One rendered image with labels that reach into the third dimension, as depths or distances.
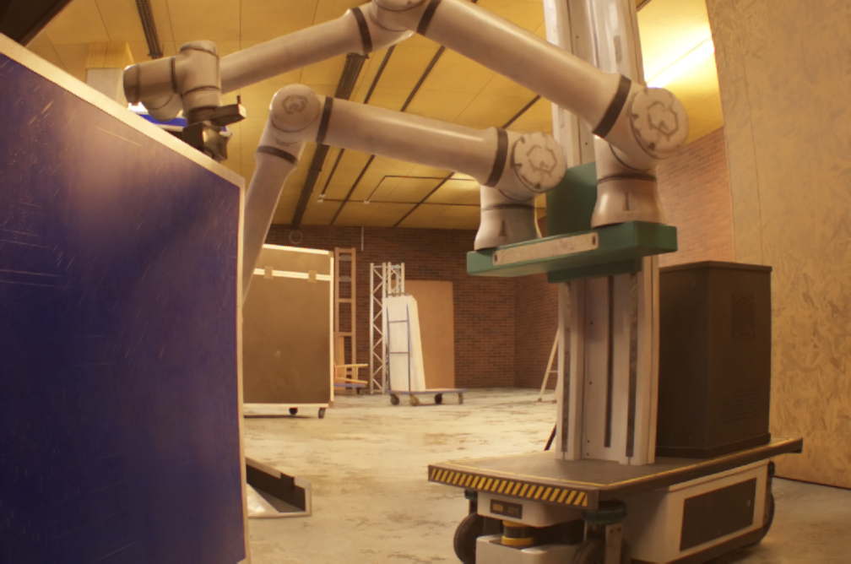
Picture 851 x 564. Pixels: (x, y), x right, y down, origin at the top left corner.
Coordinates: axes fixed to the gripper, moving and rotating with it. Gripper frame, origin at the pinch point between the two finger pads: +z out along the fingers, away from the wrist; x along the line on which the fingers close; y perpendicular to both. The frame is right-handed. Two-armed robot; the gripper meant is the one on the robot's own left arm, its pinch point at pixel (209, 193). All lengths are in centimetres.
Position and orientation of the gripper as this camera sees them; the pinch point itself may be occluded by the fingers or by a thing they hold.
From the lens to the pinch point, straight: 167.5
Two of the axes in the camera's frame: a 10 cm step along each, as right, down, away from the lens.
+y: -9.7, 1.9, 1.5
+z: 1.7, 9.7, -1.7
